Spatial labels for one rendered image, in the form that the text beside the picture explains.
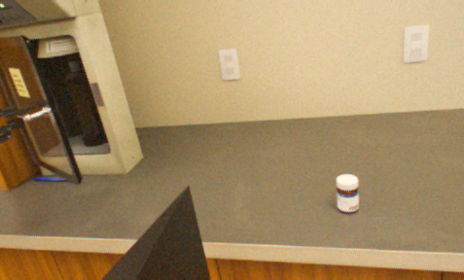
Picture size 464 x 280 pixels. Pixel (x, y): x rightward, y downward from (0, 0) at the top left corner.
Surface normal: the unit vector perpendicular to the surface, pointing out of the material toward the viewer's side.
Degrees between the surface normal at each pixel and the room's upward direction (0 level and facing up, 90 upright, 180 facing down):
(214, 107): 90
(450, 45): 90
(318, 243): 0
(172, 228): 90
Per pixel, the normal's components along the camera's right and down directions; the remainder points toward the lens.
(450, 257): -0.23, 0.42
